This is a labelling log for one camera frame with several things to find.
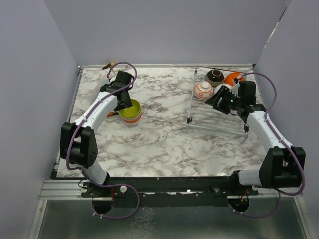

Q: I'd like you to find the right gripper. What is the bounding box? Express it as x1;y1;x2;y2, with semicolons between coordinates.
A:
205;85;243;115

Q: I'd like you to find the lime green bowl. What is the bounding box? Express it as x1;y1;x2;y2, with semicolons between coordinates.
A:
119;99;142;119

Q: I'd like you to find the orange floral pattern bowl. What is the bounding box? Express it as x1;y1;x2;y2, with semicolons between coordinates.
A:
194;81;214;100

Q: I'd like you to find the white bowl grey outside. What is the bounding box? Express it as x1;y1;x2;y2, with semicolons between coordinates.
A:
214;83;233;95

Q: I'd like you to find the beige bowl dark outside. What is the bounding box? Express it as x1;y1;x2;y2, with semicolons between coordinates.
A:
205;69;224;88

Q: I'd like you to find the white bowl orange outside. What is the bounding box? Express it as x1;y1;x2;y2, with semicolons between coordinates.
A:
224;72;244;86

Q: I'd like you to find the white orange striped bowl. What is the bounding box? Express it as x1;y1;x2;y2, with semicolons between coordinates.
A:
121;111;143;125

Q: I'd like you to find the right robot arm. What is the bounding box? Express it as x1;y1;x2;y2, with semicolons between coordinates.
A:
205;81;306;195

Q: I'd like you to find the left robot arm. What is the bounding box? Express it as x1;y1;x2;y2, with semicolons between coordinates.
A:
59;71;135;197

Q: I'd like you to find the orange handled screwdriver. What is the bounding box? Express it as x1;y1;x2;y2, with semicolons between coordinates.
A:
107;112;119;117

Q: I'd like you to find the white wire dish rack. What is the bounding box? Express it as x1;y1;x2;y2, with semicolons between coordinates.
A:
186;66;250;144

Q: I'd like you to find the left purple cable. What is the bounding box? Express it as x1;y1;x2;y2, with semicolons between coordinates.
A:
65;61;138;171

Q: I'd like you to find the purple cable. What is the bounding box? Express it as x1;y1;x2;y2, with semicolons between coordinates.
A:
65;61;138;171
234;72;307;196

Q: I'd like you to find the yellow black T-handle key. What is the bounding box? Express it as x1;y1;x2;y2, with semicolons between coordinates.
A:
102;62;114;70

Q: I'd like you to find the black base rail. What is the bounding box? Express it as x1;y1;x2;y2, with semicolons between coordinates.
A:
51;169;260;209

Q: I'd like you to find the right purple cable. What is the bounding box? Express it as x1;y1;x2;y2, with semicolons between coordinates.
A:
234;72;307;196

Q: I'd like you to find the aluminium frame rail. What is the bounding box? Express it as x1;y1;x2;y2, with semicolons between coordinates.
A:
39;180;82;200

